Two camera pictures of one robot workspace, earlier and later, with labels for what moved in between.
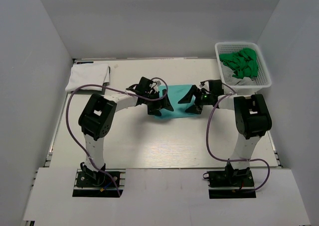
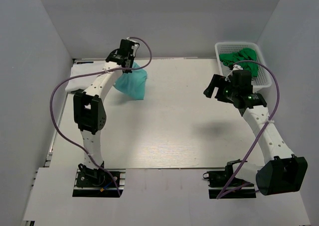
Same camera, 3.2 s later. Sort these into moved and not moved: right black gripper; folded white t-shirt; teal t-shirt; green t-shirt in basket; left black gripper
Moved: right black gripper; teal t-shirt; left black gripper
Not moved: folded white t-shirt; green t-shirt in basket
